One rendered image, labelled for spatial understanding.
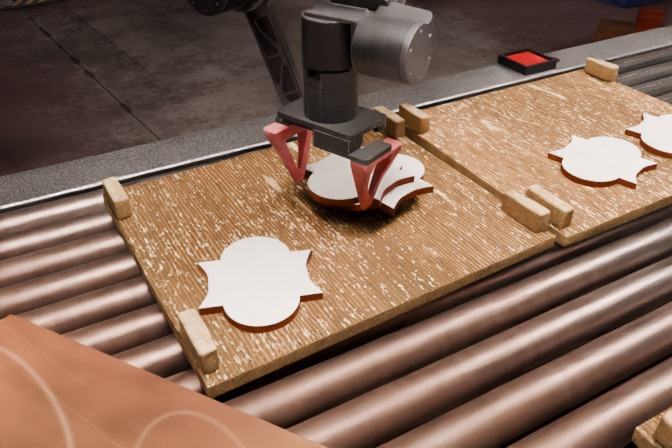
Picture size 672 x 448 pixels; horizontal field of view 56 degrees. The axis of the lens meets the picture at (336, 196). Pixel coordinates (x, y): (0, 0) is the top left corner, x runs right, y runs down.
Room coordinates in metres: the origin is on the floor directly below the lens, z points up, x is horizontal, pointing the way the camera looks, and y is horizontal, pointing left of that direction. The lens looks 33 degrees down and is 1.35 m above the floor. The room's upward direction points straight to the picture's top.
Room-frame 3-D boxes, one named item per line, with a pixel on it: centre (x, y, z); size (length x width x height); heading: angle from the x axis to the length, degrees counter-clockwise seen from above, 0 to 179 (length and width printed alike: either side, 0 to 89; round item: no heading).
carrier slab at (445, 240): (0.61, 0.02, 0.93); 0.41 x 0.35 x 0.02; 121
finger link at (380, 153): (0.58, -0.02, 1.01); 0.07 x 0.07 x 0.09; 52
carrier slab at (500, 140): (0.82, -0.35, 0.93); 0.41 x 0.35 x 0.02; 119
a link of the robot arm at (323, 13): (0.60, 0.00, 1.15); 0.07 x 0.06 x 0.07; 57
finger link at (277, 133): (0.63, 0.03, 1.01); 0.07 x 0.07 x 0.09; 52
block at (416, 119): (0.84, -0.11, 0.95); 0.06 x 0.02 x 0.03; 29
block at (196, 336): (0.39, 0.12, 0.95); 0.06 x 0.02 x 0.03; 31
